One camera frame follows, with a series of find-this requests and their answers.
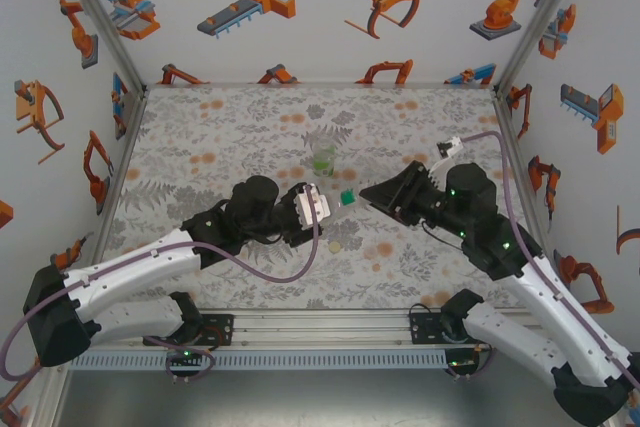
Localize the short clear green-label bottle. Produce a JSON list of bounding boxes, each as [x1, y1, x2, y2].
[[309, 135, 339, 179]]

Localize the floral table mat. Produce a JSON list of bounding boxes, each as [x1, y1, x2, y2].
[[102, 84, 556, 311]]

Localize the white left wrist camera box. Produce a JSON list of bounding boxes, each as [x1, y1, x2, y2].
[[293, 184, 333, 228]]

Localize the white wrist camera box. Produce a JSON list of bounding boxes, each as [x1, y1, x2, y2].
[[432, 137, 466, 176], [293, 184, 333, 228]]

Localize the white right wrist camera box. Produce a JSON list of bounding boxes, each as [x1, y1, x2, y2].
[[432, 137, 466, 176]]

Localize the aluminium side rail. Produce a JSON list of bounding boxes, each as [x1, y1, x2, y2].
[[94, 89, 149, 308], [492, 91, 561, 308]]

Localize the aluminium front rail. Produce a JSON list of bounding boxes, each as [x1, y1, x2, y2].
[[47, 309, 591, 351]]

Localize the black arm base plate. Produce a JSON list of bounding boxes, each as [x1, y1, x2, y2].
[[143, 314, 235, 347], [408, 300, 454, 346]]

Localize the slotted grey cable tray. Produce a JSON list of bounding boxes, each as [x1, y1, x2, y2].
[[67, 350, 446, 372]]

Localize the aluminium frame post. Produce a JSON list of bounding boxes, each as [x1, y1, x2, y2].
[[492, 0, 591, 98], [49, 0, 149, 93]]

